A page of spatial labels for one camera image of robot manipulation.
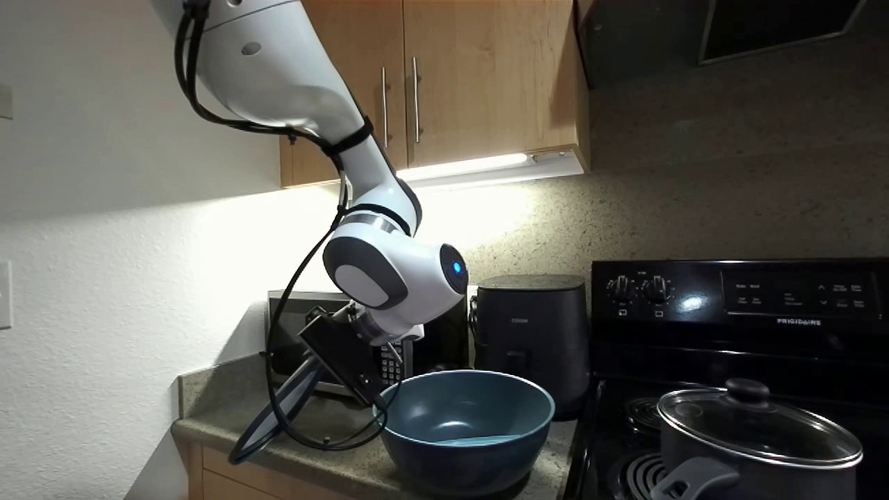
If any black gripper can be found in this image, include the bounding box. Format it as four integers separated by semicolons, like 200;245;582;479
297;305;397;406

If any dark blue bowl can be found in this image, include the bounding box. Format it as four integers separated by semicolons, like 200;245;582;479
377;367;558;500

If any wooden base cabinet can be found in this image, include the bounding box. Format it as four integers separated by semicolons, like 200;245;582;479
176;435;391;500

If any glass pot lid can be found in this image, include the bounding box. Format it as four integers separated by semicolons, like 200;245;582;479
652;376;866;473

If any black air fryer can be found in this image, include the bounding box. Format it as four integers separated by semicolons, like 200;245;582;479
473;272;595;422

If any under-cabinet light strip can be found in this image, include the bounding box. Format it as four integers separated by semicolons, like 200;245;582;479
395;148;588;188

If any black electric stove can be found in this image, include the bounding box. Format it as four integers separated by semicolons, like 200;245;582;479
565;255;889;500

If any black cooking pot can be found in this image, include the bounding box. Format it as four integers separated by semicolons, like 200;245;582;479
648;406;870;500

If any black range hood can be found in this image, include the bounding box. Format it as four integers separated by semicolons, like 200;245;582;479
572;0;889;92

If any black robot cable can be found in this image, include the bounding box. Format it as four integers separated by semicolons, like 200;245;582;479
173;0;397;455

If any metal cabinet door handle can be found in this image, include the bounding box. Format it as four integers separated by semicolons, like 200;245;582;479
409;52;426;148
377;63;395;148

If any wooden wall cabinet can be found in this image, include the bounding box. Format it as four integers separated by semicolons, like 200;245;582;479
279;0;593;188

